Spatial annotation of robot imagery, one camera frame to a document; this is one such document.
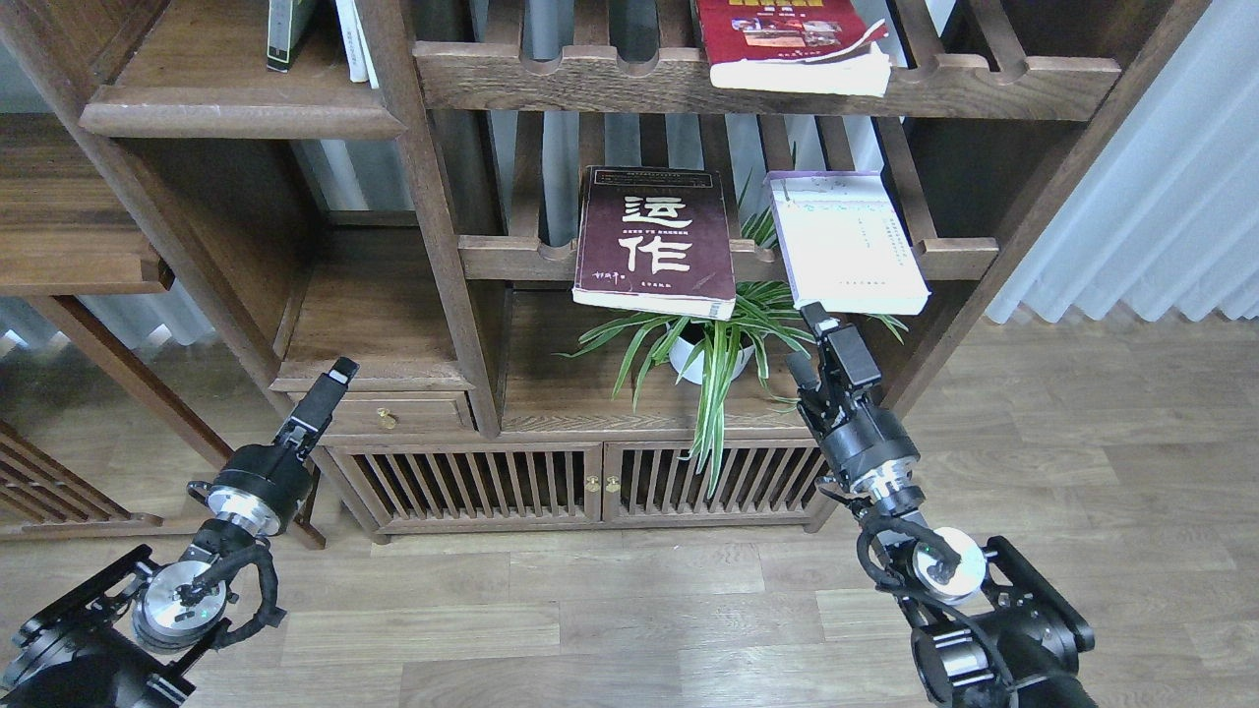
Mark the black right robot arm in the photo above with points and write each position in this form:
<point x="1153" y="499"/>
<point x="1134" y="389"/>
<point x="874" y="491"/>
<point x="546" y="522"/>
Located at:
<point x="986" y="628"/>

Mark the white curtain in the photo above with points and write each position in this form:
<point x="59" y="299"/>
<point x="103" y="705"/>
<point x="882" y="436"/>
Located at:
<point x="1167" y="218"/>

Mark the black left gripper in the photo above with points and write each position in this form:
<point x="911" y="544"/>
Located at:
<point x="261" y="488"/>

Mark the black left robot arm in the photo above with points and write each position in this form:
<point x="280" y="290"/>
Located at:
<point x="127" y="636"/>

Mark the dark green upright book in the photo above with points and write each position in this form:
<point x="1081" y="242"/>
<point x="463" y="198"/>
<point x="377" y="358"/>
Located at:
<point x="287" y="22"/>

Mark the red book on top shelf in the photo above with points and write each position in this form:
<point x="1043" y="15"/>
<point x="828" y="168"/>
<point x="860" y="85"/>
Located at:
<point x="816" y="47"/>

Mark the white lavender paperback book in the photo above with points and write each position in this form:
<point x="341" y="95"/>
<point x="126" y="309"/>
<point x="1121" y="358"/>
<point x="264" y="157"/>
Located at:
<point x="843" y="245"/>

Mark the dark wooden bookshelf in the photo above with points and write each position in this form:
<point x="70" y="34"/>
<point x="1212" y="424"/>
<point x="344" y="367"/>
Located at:
<point x="406" y="226"/>

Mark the white upright book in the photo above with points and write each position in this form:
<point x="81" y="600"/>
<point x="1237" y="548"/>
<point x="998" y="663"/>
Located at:
<point x="358" y="58"/>

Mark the dark red book white characters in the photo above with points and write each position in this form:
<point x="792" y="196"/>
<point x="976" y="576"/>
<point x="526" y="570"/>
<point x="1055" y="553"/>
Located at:
<point x="656" y="240"/>

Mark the white plant pot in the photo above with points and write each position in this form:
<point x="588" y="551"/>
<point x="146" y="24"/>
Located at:
<point x="686" y="358"/>

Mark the wooden side furniture left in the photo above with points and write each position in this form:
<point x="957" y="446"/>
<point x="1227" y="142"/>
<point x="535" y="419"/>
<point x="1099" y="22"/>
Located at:
<point x="65" y="236"/>

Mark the green spider plant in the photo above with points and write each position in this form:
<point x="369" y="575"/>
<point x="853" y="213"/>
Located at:
<point x="763" y="311"/>

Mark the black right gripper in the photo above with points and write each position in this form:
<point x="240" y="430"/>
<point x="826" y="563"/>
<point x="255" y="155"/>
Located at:
<point x="866" y="446"/>

